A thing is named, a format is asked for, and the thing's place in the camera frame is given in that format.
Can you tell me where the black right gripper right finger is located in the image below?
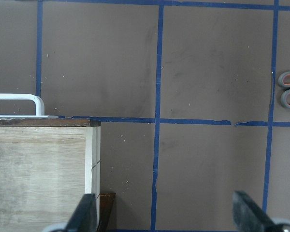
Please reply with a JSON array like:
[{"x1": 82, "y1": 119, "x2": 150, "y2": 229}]
[{"x1": 232, "y1": 191, "x2": 275, "y2": 232}]

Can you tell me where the dark brown wooden cabinet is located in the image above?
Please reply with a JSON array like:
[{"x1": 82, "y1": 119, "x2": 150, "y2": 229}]
[{"x1": 97, "y1": 193, "x2": 116, "y2": 232}]

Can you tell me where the light wooden drawer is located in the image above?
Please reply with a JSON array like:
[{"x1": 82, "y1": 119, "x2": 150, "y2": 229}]
[{"x1": 0, "y1": 93, "x2": 101, "y2": 232}]

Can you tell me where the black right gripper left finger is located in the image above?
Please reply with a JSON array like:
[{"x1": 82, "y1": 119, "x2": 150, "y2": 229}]
[{"x1": 65, "y1": 193, "x2": 97, "y2": 232}]

